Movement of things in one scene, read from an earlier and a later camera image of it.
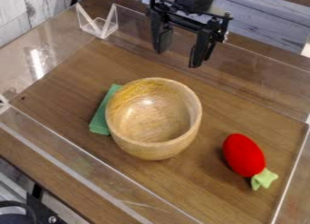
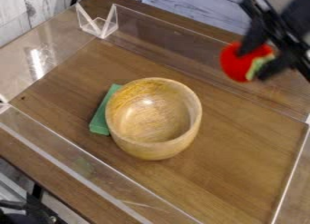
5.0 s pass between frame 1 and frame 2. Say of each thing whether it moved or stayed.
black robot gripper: moved
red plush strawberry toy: moved
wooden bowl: stayed
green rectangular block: stayed
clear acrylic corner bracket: stayed
